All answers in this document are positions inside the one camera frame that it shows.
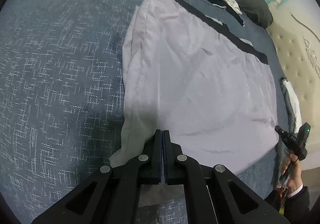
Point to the white and grey folded garment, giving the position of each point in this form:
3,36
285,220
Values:
293,106

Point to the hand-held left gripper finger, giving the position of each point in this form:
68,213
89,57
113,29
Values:
160,159
166,159

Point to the cream tufted headboard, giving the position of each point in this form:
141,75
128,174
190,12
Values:
295,64

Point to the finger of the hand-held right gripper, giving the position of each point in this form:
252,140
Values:
280,132

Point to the person's right hand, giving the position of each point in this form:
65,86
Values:
295,179

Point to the black garment with white stripe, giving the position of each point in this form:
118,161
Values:
220,1

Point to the person's right forearm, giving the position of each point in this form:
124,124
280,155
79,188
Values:
295,206

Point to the grey jacket with black trim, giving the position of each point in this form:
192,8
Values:
200,76

